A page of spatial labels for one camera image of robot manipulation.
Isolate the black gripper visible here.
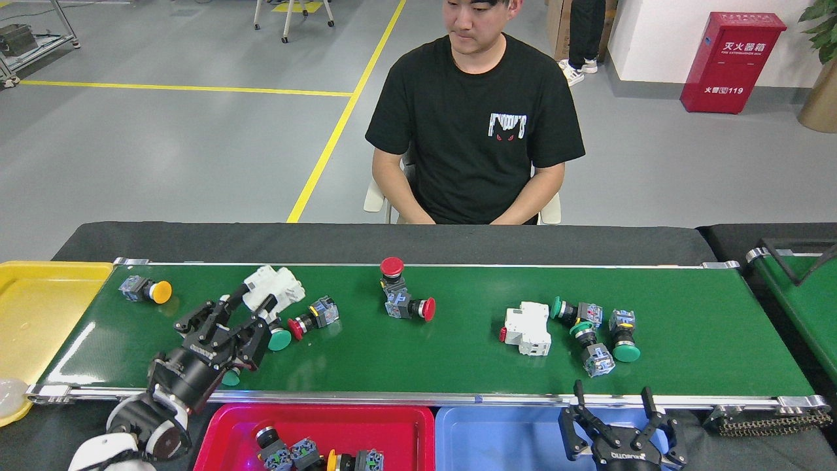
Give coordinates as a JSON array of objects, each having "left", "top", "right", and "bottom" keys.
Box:
[
  {"left": 147, "top": 293, "right": 277, "bottom": 413},
  {"left": 557, "top": 379, "right": 689, "bottom": 471}
]

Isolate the white circuit breaker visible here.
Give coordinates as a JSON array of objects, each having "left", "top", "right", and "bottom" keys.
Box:
[
  {"left": 499, "top": 301, "right": 553, "bottom": 357},
  {"left": 242, "top": 265, "right": 307, "bottom": 323}
]

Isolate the yellow button switch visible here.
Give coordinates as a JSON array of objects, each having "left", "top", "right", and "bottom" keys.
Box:
[
  {"left": 326, "top": 449, "right": 385, "bottom": 471},
  {"left": 118, "top": 275, "right": 173, "bottom": 305}
]

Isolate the red button switch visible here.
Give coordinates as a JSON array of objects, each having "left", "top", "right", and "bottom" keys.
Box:
[
  {"left": 384, "top": 291, "right": 437, "bottom": 323},
  {"left": 379, "top": 256, "right": 407, "bottom": 303},
  {"left": 288, "top": 296, "right": 339, "bottom": 341}
]

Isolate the black button switch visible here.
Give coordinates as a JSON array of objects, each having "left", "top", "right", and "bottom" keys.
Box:
[{"left": 254, "top": 425, "right": 292, "bottom": 471}]

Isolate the blue switch contact block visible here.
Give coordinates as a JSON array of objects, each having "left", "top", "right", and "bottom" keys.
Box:
[{"left": 291, "top": 438, "right": 321, "bottom": 471}]

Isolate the blue plastic tray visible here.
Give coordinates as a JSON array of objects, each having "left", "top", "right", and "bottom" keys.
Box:
[{"left": 435, "top": 406, "right": 671, "bottom": 471}]

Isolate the yellow plastic tray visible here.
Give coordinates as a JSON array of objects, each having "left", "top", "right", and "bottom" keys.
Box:
[{"left": 0, "top": 260, "right": 115, "bottom": 429}]

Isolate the long green conveyor belt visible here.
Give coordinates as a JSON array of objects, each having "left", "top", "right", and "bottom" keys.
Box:
[{"left": 26, "top": 257, "right": 832, "bottom": 419}]

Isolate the red plastic tray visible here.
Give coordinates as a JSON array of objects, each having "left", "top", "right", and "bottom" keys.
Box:
[{"left": 193, "top": 404, "right": 436, "bottom": 471}]

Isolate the short green conveyor belt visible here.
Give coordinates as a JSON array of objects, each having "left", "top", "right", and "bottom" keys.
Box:
[{"left": 747, "top": 245, "right": 837, "bottom": 387}]

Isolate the grey office chair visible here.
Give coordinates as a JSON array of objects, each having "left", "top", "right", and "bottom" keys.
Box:
[{"left": 363, "top": 147, "right": 562, "bottom": 225}]

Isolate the clear round plastic lid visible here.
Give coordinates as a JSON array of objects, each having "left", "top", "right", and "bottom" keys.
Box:
[{"left": 0, "top": 377, "right": 33, "bottom": 423}]

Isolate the person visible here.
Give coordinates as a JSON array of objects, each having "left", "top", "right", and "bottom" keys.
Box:
[
  {"left": 558, "top": 0, "right": 607, "bottom": 87},
  {"left": 364, "top": 0, "right": 587, "bottom": 225}
]

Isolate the white stand on wheels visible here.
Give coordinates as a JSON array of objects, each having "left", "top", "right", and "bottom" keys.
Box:
[{"left": 254, "top": 0, "right": 334, "bottom": 43}]

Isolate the silver metal cart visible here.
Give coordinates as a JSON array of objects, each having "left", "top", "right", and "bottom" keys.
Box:
[{"left": 0, "top": 0, "right": 81, "bottom": 89}]

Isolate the tan plant pot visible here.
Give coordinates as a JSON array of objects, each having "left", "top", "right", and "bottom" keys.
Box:
[{"left": 796, "top": 59, "right": 837, "bottom": 133}]

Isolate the red fire extinguisher box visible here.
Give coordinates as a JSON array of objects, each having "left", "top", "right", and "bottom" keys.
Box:
[{"left": 680, "top": 12, "right": 787, "bottom": 114}]

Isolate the brown cardboard box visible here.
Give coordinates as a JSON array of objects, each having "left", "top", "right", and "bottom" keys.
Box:
[{"left": 546, "top": 0, "right": 573, "bottom": 61}]

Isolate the green potted plant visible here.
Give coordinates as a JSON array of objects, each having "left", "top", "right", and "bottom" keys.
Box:
[{"left": 799, "top": 0, "right": 837, "bottom": 64}]

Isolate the black drive chain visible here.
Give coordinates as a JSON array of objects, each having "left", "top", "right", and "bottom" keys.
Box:
[{"left": 706, "top": 409, "right": 834, "bottom": 438}]

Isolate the black angled bracket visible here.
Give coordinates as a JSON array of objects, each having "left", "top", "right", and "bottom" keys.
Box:
[{"left": 762, "top": 239, "right": 837, "bottom": 287}]

